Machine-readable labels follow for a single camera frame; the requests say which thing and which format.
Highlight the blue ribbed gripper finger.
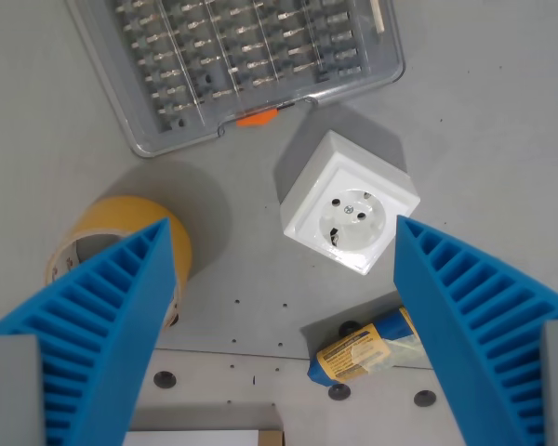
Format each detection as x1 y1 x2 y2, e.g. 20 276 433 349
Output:
393 215 558 446
0 216 178 446

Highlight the yellow tape roll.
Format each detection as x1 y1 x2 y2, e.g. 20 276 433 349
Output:
45 195 193 328

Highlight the blue yellow labelled tube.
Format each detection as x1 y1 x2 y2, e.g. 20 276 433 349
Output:
307 306 424 389

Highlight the white cardboard box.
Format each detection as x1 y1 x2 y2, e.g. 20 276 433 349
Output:
122 428 286 446

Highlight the clear plastic bit set case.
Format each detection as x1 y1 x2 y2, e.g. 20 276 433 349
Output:
66 0 406 159

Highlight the white wall socket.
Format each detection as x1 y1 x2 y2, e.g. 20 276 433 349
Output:
273 130 421 276

